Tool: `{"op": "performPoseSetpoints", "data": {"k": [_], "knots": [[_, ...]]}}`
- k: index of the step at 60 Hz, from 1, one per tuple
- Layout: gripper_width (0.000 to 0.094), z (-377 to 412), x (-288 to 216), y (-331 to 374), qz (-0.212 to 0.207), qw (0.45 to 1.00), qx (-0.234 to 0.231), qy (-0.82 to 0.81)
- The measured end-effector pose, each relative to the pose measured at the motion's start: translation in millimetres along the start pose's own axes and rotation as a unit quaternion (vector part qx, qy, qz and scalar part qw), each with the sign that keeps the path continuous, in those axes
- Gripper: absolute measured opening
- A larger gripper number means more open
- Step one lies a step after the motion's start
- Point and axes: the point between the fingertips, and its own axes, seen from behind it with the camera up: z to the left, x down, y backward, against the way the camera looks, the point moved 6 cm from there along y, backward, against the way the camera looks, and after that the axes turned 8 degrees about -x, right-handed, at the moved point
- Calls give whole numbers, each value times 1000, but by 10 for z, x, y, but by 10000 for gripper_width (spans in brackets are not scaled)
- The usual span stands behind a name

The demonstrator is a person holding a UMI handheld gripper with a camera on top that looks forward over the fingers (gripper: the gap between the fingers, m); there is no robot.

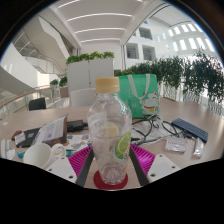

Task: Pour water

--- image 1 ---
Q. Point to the green bag with cat print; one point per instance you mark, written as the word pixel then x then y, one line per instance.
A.
pixel 143 96

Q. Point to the black chair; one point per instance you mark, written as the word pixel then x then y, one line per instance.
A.
pixel 37 104

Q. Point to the clear bottle with yellow cap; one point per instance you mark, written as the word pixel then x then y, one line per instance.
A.
pixel 109 133

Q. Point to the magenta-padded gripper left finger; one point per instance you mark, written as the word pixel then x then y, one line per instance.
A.
pixel 63 168

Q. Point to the white cup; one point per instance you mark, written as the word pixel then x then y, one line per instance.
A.
pixel 38 155

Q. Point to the colourful sticker sheet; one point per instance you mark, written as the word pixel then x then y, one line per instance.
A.
pixel 78 141

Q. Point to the wooden-topped glass railing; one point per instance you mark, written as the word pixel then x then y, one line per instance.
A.
pixel 20 100

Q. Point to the white planter cabinet with plants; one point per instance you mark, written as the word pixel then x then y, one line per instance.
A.
pixel 90 75

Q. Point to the potted green plant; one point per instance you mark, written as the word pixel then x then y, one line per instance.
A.
pixel 59 85

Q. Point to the green hedge plants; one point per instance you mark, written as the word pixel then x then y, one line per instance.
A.
pixel 180 76

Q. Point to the white flat packet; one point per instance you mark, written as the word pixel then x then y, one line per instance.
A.
pixel 175 145

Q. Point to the white chair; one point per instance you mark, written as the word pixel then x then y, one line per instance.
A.
pixel 83 97

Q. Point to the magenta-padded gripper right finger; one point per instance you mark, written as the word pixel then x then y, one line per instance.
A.
pixel 162 166

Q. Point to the black power adapter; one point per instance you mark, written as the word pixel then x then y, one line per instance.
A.
pixel 76 125

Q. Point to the white printed booklet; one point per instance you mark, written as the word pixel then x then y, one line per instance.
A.
pixel 51 131

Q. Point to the ceiling light strips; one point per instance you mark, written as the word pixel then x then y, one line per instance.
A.
pixel 100 23

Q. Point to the flat round red coaster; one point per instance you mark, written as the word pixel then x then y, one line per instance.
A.
pixel 100 184

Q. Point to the white tube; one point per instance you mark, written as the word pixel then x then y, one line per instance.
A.
pixel 198 147

